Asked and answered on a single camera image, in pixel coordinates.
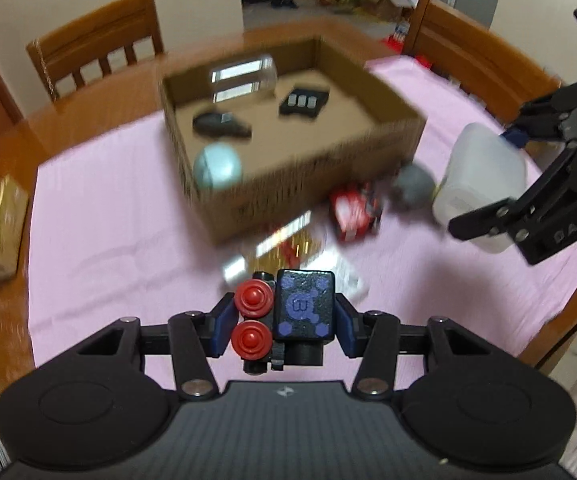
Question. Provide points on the pink cloth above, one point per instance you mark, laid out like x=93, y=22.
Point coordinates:
x=118, y=210

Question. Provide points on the wooden chair with grooved back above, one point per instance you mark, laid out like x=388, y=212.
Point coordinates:
x=468, y=45

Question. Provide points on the red snack packet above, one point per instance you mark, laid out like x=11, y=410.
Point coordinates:
x=351, y=210

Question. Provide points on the pair of black shoes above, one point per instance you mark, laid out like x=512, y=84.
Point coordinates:
x=284, y=2

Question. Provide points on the white translucent plastic bottle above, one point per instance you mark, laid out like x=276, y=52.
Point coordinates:
x=478, y=170

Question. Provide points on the cardboard box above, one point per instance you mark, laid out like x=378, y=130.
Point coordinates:
x=248, y=200

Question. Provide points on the wooden chair with slatted back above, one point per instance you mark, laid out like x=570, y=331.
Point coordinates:
x=93, y=35

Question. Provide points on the black oval tool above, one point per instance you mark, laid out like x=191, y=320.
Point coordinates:
x=213, y=124

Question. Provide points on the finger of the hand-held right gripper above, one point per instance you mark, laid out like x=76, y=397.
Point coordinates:
x=483, y=220
x=543, y=115

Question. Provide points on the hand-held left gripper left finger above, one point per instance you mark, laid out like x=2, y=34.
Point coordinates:
x=221, y=327

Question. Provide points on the grey toy animal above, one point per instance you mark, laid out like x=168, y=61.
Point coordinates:
x=411, y=185

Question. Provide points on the teal round ball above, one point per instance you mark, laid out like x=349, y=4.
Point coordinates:
x=218, y=165

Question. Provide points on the pill bottle with yellow capsules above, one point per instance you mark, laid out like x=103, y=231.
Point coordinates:
x=293, y=247

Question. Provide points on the black digital timer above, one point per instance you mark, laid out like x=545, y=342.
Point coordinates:
x=303, y=102

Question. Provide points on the black cube toy red buttons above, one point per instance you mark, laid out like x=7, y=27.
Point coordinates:
x=303, y=305

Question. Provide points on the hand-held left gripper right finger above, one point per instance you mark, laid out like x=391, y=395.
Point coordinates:
x=347, y=330

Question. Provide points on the clear plastic jar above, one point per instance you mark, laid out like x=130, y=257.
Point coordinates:
x=243, y=80

